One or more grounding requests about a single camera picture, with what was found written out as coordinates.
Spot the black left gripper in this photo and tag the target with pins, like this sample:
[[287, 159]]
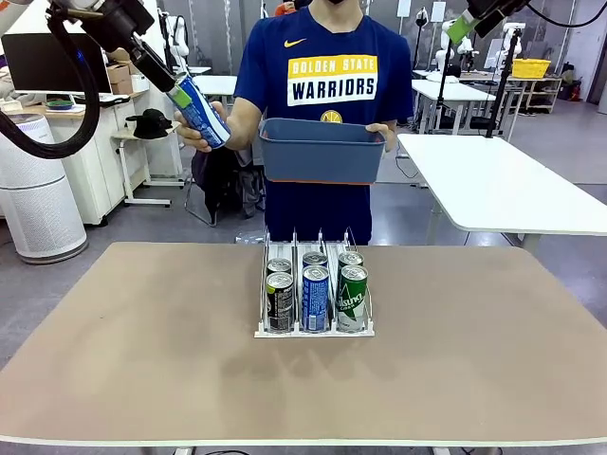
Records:
[[123, 23]]

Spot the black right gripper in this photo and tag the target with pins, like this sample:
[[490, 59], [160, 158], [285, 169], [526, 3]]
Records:
[[498, 7]]

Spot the blue beverage can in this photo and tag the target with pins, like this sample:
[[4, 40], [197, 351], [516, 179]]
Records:
[[204, 116], [315, 259], [315, 298]]

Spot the blue-grey plastic bin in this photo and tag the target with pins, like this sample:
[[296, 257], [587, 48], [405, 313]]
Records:
[[322, 156]]

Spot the person's right forearm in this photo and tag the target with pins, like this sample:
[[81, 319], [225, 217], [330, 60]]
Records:
[[246, 123]]

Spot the black beverage can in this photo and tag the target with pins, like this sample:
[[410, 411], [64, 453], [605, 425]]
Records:
[[279, 265], [280, 303]]

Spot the green beverage can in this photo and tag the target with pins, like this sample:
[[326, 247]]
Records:
[[351, 258], [352, 298]]

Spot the clear three-lane can dispenser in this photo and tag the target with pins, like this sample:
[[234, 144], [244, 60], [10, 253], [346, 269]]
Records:
[[315, 334]]

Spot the person's right hand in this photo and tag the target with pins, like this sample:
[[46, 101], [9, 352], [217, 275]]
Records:
[[189, 137]]

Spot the person's left hand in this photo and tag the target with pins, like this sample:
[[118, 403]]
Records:
[[389, 135]]

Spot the small white box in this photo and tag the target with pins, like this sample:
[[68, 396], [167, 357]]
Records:
[[141, 83]]

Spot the cardboard box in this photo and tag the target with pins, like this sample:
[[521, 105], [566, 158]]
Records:
[[118, 73], [122, 86]]

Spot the black hat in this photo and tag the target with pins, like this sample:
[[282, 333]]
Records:
[[149, 124]]

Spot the white background work table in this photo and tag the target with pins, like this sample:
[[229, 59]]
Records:
[[215, 85], [450, 92]]

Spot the black tripod pole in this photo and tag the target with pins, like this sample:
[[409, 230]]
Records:
[[502, 85]]

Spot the yellow plastic crate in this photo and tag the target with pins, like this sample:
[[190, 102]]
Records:
[[531, 68]]

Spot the small white side table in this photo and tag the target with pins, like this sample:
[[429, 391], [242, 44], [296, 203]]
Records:
[[142, 161]]

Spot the wooden shelf unit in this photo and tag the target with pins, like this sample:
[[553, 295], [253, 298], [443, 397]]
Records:
[[540, 92]]

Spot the green round dish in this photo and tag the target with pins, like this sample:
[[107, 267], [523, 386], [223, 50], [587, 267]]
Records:
[[60, 104]]

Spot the black computer monitor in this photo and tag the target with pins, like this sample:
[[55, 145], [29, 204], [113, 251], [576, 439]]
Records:
[[38, 66]]

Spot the white desk with cabinet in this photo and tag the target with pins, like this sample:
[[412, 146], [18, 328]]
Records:
[[95, 180]]

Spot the chair draped with jackets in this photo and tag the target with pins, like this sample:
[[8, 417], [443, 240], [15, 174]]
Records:
[[223, 185]]

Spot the person in blue t-shirt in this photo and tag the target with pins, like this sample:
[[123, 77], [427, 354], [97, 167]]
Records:
[[327, 52]]

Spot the large white table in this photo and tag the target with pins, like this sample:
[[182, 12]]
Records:
[[498, 189]]

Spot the white cylindrical air purifier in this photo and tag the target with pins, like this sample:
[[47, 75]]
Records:
[[42, 208]]

